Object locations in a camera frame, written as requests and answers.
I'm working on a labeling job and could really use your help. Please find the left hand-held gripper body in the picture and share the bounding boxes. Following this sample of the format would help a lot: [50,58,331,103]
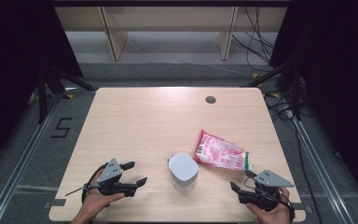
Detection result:
[87,158,138,198]

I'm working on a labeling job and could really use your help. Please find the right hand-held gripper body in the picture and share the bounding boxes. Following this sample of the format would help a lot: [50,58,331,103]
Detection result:
[238,169,296,212]

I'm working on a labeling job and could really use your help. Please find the pink and white plastic bag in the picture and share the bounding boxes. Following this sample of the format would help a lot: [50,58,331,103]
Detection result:
[194,129,253,172]

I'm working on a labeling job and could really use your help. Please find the clear jar with white lid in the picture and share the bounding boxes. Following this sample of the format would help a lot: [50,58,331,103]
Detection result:
[167,152,200,194]

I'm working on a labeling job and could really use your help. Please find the person's left hand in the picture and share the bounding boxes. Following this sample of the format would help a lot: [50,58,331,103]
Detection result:
[79,170,126,218]

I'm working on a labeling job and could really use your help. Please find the person's right hand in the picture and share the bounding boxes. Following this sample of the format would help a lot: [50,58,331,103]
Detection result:
[245,187,294,224]

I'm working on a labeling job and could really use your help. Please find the black metal stand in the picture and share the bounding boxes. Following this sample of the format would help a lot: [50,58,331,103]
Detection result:
[36,64,98,125]
[241,58,303,121]

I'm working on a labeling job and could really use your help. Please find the black curtain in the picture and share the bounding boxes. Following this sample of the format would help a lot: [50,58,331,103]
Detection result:
[0,0,84,175]
[268,0,358,213]

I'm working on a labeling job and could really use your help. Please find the light wooden shelf unit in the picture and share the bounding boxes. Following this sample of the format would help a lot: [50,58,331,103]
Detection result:
[54,6,288,62]

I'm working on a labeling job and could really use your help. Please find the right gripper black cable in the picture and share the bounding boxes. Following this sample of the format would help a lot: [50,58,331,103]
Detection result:
[243,176,296,222]

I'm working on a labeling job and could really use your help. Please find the silver metal floor rail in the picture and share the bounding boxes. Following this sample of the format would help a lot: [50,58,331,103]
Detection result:
[292,117,357,224]
[0,92,63,224]

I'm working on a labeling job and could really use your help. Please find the tangled black cables with plug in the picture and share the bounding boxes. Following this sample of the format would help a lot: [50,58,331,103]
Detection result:
[265,92,296,123]

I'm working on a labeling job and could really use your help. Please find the black floor cables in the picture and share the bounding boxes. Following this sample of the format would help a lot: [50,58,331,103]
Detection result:
[231,6,277,73]

